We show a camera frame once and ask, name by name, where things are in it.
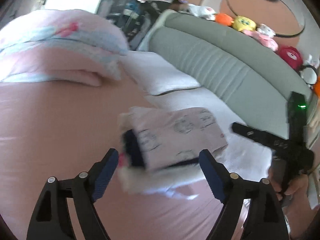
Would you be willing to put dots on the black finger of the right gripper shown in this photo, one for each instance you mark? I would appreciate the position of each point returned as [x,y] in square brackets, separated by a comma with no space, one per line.
[264,138]

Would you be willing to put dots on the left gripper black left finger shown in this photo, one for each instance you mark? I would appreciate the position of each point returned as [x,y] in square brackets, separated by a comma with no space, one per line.
[51,218]

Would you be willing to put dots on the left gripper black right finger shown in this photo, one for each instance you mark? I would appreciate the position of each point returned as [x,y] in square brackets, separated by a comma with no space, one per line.
[265,219]

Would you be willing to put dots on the pink cartoon print pajama pants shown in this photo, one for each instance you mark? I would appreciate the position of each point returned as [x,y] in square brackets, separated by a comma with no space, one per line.
[166,138]

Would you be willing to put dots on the person right hand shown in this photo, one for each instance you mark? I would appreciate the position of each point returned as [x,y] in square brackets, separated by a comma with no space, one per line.
[297,188]

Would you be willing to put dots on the grey padded headboard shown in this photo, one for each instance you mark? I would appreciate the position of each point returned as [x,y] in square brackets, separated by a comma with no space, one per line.
[252,80]

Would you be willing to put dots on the black white plush toy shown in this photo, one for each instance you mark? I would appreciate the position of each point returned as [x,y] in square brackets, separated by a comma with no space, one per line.
[309,71]

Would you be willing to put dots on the red round plush toy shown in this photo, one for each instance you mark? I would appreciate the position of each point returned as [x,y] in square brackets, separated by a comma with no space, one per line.
[291,56]

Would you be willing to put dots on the pink bed sheet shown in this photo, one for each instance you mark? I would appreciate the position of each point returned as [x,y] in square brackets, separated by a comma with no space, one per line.
[61,129]

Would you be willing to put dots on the folded cream garment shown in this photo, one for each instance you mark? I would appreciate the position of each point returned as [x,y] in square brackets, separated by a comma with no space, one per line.
[136,179]

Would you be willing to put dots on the folded white striped garment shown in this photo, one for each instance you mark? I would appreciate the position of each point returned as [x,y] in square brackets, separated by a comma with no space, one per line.
[181,188]

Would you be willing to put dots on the pink white plush toy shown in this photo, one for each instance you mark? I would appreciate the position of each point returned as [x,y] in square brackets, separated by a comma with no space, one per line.
[264,35]

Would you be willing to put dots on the yellow plush toy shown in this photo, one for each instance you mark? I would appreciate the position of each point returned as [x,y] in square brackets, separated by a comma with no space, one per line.
[242,23]

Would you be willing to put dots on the light pink pillow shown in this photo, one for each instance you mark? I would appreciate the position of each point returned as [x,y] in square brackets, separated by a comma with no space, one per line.
[154,74]

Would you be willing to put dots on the folded pink checkered duvet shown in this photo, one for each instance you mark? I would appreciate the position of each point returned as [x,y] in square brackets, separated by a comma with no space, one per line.
[61,45]

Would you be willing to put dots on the dark glass wardrobe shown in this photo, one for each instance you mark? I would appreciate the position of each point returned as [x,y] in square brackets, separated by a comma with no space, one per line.
[135,19]

